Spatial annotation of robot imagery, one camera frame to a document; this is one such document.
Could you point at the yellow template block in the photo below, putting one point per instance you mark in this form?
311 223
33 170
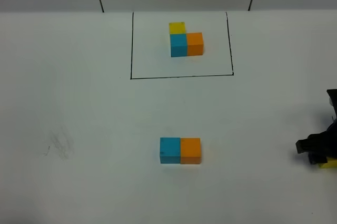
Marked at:
177 28

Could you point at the blue template block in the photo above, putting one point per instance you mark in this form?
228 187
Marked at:
178 44

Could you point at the orange template block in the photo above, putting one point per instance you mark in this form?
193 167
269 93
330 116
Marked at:
195 44

